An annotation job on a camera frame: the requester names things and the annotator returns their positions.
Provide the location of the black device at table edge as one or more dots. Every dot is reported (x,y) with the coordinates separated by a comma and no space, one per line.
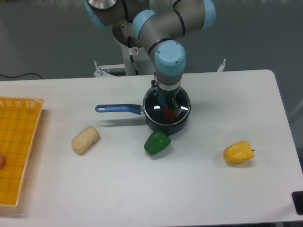
(298,201)

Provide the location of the beige bread loaf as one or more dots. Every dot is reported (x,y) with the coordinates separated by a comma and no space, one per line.
(84,139)

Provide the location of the green bell pepper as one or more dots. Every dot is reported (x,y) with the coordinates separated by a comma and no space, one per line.
(156,142)

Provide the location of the dark blue saucepan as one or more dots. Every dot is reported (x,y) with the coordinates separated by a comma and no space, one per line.
(139,109)

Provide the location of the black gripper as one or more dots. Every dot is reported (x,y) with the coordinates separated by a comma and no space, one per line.
(166,94)

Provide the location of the glass pot lid blue knob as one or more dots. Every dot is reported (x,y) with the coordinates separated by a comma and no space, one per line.
(156,111)

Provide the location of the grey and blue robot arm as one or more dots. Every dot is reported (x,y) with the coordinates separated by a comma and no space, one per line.
(170,56)

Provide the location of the yellow wicker basket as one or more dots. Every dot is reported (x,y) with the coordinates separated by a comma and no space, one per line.
(19,119)

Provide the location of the orange round fruit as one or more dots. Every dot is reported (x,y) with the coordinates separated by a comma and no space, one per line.
(2,160)

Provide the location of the yellow bell pepper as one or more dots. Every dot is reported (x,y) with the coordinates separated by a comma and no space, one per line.
(238,152)

